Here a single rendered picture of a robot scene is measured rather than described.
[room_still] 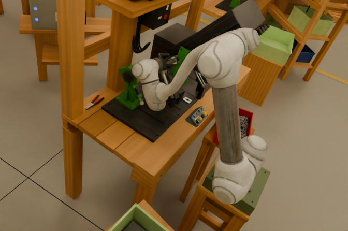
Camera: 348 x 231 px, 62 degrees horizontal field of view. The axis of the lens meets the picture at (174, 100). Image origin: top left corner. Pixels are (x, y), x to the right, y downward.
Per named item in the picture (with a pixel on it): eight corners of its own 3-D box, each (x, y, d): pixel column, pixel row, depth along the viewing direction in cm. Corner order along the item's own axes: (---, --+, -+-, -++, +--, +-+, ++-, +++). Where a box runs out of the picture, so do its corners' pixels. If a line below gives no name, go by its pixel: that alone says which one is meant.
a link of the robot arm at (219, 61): (258, 185, 144) (241, 217, 128) (227, 176, 153) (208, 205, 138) (248, 30, 111) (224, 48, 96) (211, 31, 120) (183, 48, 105)
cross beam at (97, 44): (188, 11, 256) (190, 1, 251) (73, 65, 163) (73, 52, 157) (183, 9, 258) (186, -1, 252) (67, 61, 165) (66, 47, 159)
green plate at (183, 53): (189, 80, 200) (201, 52, 191) (184, 82, 193) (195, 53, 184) (175, 72, 204) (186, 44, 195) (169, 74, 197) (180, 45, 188)
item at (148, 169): (245, 82, 270) (251, 69, 260) (149, 192, 162) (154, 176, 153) (231, 75, 274) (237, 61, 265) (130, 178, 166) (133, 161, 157)
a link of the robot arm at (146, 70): (142, 59, 167) (148, 82, 169) (125, 63, 154) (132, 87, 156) (157, 55, 162) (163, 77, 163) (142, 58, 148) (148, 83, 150)
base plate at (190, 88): (228, 72, 251) (228, 70, 250) (154, 143, 173) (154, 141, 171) (187, 51, 264) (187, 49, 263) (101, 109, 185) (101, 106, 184)
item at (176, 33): (186, 69, 237) (197, 32, 216) (166, 85, 215) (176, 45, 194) (168, 59, 243) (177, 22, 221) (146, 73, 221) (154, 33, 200)
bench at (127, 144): (219, 136, 317) (250, 70, 261) (133, 249, 210) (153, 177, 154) (167, 105, 338) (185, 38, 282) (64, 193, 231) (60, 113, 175)
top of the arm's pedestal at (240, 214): (264, 182, 177) (266, 178, 174) (246, 222, 154) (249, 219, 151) (218, 154, 186) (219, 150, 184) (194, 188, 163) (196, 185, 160)
